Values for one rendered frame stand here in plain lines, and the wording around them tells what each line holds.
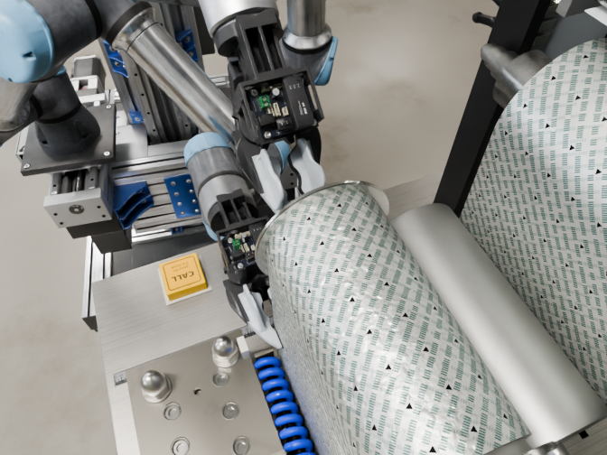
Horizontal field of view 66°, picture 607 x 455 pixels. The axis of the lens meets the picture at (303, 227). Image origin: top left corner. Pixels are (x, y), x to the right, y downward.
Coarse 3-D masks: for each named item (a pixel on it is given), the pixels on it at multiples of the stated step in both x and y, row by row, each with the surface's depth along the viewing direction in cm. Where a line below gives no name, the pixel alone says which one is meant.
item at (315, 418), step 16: (272, 288) 49; (272, 304) 53; (288, 336) 49; (288, 352) 53; (288, 368) 58; (304, 368) 45; (304, 384) 48; (304, 400) 52; (304, 416) 57; (320, 416) 45; (320, 432) 49; (320, 448) 52; (336, 448) 41
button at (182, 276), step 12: (168, 264) 84; (180, 264) 84; (192, 264) 84; (168, 276) 83; (180, 276) 83; (192, 276) 83; (168, 288) 81; (180, 288) 81; (192, 288) 82; (204, 288) 83
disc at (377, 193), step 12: (312, 192) 41; (324, 192) 42; (336, 192) 43; (360, 192) 44; (372, 192) 45; (288, 204) 42; (300, 204) 42; (384, 204) 47; (276, 216) 42; (288, 216) 42; (264, 228) 43; (276, 228) 43; (264, 240) 44; (264, 252) 45; (264, 264) 47
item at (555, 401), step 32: (416, 224) 51; (448, 224) 51; (416, 256) 49; (448, 256) 48; (480, 256) 49; (448, 288) 46; (480, 288) 45; (512, 288) 48; (480, 320) 44; (512, 320) 43; (480, 352) 42; (512, 352) 42; (544, 352) 42; (512, 384) 40; (544, 384) 40; (576, 384) 40; (544, 416) 38; (576, 416) 38
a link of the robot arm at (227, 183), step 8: (224, 176) 67; (232, 176) 67; (208, 184) 66; (216, 184) 66; (224, 184) 66; (232, 184) 66; (240, 184) 67; (200, 192) 68; (208, 192) 66; (216, 192) 65; (224, 192) 65; (248, 192) 67; (200, 200) 68; (208, 200) 65; (216, 200) 65; (208, 208) 65; (208, 216) 66
